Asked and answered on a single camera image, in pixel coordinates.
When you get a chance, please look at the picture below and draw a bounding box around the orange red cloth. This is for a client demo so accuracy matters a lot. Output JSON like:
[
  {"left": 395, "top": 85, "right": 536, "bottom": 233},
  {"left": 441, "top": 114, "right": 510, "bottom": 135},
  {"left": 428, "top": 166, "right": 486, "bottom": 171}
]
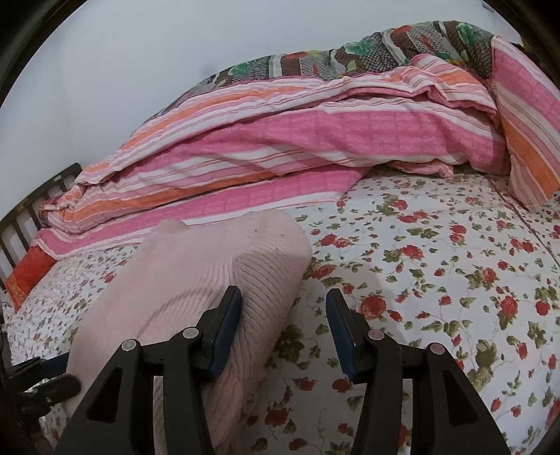
[{"left": 4, "top": 246, "right": 58, "bottom": 312}]

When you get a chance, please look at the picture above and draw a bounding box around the pink knit sweater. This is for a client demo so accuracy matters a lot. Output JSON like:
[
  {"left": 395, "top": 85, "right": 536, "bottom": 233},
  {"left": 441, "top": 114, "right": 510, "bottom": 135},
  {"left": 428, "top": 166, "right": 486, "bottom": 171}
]
[{"left": 63, "top": 210, "right": 314, "bottom": 455}]

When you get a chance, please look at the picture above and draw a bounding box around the brown green patchwork blanket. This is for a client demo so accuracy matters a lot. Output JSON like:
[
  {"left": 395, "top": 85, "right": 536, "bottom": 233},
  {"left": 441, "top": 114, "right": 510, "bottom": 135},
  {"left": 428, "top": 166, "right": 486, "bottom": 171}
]
[{"left": 175, "top": 20, "right": 526, "bottom": 108}]

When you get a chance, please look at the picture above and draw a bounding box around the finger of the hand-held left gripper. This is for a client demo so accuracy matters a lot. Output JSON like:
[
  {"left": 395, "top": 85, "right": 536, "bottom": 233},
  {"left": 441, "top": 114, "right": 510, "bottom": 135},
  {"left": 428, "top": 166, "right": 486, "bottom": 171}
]
[{"left": 17, "top": 374, "right": 82, "bottom": 405}]

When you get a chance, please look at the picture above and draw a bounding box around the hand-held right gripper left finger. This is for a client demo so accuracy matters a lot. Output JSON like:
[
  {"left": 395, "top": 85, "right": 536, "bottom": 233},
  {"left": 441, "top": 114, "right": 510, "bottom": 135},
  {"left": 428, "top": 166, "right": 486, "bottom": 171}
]
[{"left": 52, "top": 285, "right": 244, "bottom": 455}]

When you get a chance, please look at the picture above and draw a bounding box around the dark wooden headboard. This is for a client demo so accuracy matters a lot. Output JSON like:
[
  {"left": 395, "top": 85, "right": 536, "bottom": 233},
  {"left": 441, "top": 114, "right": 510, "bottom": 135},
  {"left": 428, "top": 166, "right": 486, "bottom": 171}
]
[{"left": 0, "top": 162, "right": 84, "bottom": 290}]

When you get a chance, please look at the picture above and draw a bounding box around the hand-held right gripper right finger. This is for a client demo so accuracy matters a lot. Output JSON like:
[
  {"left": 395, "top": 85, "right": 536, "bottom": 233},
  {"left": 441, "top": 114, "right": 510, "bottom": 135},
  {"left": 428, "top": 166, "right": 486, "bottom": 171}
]
[{"left": 325, "top": 289, "right": 512, "bottom": 455}]

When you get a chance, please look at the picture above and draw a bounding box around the pink orange striped quilt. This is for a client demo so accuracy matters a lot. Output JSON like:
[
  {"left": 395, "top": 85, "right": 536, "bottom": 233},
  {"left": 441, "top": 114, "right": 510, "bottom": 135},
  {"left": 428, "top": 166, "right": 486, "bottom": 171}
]
[{"left": 33, "top": 54, "right": 511, "bottom": 260}]

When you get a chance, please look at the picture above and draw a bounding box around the pink orange striped pillow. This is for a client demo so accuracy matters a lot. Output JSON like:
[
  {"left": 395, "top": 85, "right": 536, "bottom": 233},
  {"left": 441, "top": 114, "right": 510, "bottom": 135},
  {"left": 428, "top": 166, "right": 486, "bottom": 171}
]
[{"left": 490, "top": 35, "right": 560, "bottom": 211}]

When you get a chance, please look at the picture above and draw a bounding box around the floral bed sheet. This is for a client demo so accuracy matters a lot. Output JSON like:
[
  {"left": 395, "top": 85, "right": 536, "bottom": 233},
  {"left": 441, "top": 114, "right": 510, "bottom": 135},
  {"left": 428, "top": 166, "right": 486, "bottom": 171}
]
[{"left": 0, "top": 166, "right": 560, "bottom": 455}]

